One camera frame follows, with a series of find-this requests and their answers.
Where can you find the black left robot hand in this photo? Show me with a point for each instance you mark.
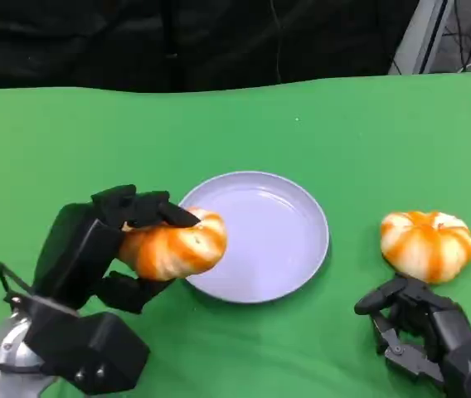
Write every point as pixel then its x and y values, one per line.
pixel 74 253

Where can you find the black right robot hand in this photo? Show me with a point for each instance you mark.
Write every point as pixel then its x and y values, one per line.
pixel 443 319

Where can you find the orange and white bread roll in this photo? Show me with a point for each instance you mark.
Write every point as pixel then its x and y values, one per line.
pixel 426 248
pixel 177 248

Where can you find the green table cloth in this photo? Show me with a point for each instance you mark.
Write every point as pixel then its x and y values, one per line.
pixel 94 145

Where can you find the lilac plate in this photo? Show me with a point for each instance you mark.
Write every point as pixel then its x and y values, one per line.
pixel 268 248

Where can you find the black backdrop curtain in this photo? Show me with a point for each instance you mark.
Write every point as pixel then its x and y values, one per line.
pixel 136 41

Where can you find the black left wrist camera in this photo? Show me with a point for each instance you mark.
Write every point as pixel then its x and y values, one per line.
pixel 90 348

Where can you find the grey metal frame post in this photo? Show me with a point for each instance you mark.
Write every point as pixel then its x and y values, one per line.
pixel 418 41

